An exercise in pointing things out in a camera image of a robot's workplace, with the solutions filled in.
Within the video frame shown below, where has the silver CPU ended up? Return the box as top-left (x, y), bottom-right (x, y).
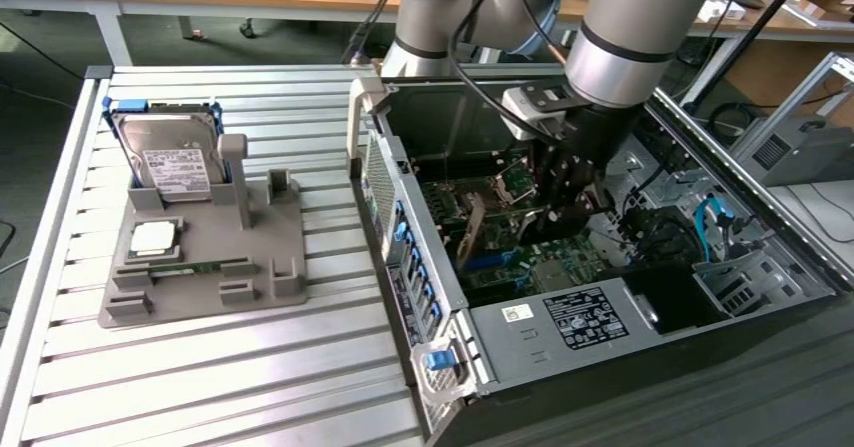
top-left (128, 220), bottom-right (182, 259)

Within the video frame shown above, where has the aluminium profile frame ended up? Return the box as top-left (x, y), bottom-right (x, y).
top-left (723, 50), bottom-right (854, 168)

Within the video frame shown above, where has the blue expansion slot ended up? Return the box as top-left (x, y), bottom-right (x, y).
top-left (465, 251), bottom-right (529, 274)

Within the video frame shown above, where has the CPU socket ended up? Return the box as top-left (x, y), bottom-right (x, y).
top-left (452, 176), bottom-right (512, 219)

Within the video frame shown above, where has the Nvidia graphics card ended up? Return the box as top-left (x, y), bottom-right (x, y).
top-left (454, 194), bottom-right (592, 272)

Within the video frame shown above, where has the black wire bundle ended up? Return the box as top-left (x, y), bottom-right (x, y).
top-left (616, 205), bottom-right (701, 268)

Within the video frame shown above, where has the grey plastic parts rack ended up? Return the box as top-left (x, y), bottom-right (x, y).
top-left (97, 134), bottom-right (312, 329)

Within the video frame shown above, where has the silver chipset heatsink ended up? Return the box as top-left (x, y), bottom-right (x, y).
top-left (535, 260), bottom-right (576, 289)

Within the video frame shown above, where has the open metal socket cover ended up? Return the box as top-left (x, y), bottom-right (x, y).
top-left (497, 159), bottom-right (536, 202)

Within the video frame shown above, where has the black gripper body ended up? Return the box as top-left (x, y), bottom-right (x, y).
top-left (552, 104), bottom-right (643, 173)

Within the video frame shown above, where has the green motherboard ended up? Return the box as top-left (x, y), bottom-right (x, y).
top-left (416, 151), bottom-right (619, 308)

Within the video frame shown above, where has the small white box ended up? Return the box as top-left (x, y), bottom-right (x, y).
top-left (696, 0), bottom-right (747, 23)

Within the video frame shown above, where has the grey power supply unit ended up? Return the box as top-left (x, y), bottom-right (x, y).
top-left (465, 276), bottom-right (663, 386)

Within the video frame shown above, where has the blue data wire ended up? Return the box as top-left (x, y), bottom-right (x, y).
top-left (691, 194), bottom-right (736, 268)

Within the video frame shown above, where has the grey computer tower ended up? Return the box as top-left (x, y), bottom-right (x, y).
top-left (729, 115), bottom-right (854, 188)

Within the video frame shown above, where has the green RAM stick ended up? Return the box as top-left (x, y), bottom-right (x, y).
top-left (149, 261), bottom-right (225, 276)

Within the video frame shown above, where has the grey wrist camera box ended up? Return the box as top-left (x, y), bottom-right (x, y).
top-left (498, 81), bottom-right (583, 142)

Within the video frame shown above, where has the black stand pole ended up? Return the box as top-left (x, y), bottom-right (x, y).
top-left (677, 0), bottom-right (813, 114)

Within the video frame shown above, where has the open grey PC case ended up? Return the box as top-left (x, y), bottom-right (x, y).
top-left (345, 64), bottom-right (854, 447)

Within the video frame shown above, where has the perforated steel disk bay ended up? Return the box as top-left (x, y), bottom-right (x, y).
top-left (585, 116), bottom-right (679, 228)

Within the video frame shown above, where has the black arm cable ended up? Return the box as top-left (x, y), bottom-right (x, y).
top-left (446, 0), bottom-right (568, 141)

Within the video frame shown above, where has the black hanging cable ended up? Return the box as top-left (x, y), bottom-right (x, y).
top-left (340, 0), bottom-right (401, 66)

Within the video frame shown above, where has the hard disk in blue carrier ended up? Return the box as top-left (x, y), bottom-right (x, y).
top-left (100, 95), bottom-right (232, 204)

